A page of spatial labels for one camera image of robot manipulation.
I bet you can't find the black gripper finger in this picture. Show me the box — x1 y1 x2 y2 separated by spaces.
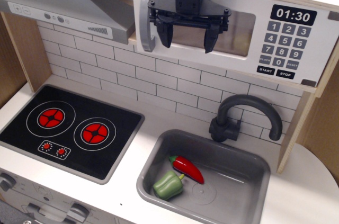
204 24 219 53
156 20 173 48

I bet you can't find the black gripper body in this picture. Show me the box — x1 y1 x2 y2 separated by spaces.
148 0 231 33

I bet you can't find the white microwave door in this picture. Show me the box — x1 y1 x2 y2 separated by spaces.
133 0 338 87

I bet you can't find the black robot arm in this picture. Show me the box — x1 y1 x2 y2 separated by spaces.
148 0 231 53

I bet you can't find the wooden microwave cabinet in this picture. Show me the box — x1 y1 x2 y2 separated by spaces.
128 0 339 174

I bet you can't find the grey range hood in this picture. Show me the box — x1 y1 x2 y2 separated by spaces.
1 0 135 44

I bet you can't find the dark grey faucet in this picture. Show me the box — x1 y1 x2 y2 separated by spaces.
209 94 283 142

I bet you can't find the black toy stovetop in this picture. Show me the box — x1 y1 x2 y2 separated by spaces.
1 85 144 184

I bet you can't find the red toy chili pepper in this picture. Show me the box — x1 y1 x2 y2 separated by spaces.
169 155 204 184

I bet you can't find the grey sink basin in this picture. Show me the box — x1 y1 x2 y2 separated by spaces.
137 130 270 223

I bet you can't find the green toy bell pepper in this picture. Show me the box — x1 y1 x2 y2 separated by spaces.
153 171 185 200

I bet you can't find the grey oven knob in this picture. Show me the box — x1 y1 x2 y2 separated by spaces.
0 173 16 192

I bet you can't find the grey microwave door handle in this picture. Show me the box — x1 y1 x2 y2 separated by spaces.
139 0 155 52

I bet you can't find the grey oven door handle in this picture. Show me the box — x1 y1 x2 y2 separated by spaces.
26 203 90 223

